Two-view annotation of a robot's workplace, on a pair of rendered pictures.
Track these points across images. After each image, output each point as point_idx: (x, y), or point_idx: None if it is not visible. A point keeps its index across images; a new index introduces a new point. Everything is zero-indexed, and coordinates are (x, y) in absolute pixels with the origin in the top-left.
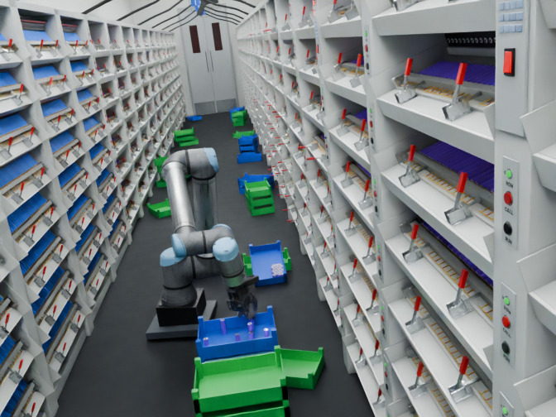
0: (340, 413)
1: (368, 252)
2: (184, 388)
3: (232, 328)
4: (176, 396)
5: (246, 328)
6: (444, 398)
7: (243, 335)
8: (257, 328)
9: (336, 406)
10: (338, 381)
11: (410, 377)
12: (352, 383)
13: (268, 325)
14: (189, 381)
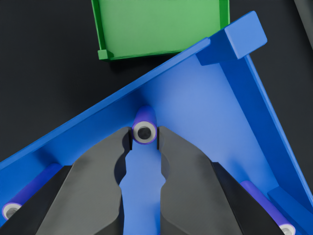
0: (274, 90)
1: None
2: (11, 107)
3: (65, 132)
4: (16, 129)
5: (122, 117)
6: None
7: (134, 162)
8: (162, 100)
9: (266, 77)
10: (257, 14)
11: None
12: (279, 12)
13: (198, 71)
14: (7, 89)
